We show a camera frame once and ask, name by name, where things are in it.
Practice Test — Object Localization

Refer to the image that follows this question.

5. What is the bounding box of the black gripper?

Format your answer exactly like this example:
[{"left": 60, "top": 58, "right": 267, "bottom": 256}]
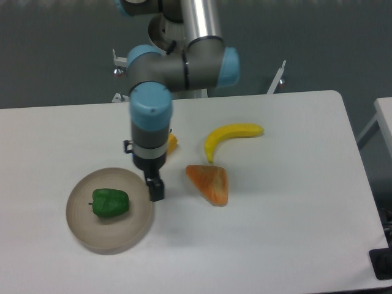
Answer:
[{"left": 132, "top": 154, "right": 166, "bottom": 202}]

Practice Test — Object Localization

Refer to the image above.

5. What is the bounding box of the green bell pepper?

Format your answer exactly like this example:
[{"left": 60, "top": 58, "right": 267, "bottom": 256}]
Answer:
[{"left": 89, "top": 188, "right": 130, "bottom": 218}]

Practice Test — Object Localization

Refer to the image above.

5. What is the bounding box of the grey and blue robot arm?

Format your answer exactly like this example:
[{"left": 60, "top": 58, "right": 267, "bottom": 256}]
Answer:
[{"left": 116, "top": 1, "right": 240, "bottom": 202}]

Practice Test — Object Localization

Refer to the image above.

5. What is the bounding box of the yellow bell pepper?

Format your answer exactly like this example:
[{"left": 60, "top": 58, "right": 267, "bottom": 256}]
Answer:
[{"left": 167, "top": 132, "right": 178, "bottom": 155}]

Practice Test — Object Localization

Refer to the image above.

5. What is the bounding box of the beige round plate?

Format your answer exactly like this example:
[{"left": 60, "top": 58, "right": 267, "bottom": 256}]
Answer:
[{"left": 66, "top": 167, "right": 154, "bottom": 254}]

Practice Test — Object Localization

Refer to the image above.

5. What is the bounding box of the orange bread wedge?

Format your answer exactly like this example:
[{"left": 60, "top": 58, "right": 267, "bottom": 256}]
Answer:
[{"left": 186, "top": 165, "right": 228, "bottom": 206}]

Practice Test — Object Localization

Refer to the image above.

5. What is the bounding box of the yellow banana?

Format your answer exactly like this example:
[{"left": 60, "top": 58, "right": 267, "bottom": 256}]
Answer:
[{"left": 204, "top": 122, "right": 264, "bottom": 163}]

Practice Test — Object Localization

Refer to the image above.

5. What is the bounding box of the black device at table edge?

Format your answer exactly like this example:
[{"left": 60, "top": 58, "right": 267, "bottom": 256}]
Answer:
[{"left": 369, "top": 247, "right": 392, "bottom": 281}]

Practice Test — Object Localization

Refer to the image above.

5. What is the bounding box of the white side table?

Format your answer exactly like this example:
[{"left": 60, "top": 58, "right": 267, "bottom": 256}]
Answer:
[{"left": 356, "top": 97, "right": 392, "bottom": 154}]

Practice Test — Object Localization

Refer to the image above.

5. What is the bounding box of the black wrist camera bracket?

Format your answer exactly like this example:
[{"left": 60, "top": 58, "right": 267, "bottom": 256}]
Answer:
[{"left": 123, "top": 140, "right": 133, "bottom": 154}]

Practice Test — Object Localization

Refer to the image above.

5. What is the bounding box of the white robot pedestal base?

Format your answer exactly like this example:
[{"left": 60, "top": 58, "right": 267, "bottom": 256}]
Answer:
[{"left": 111, "top": 13, "right": 286, "bottom": 103}]

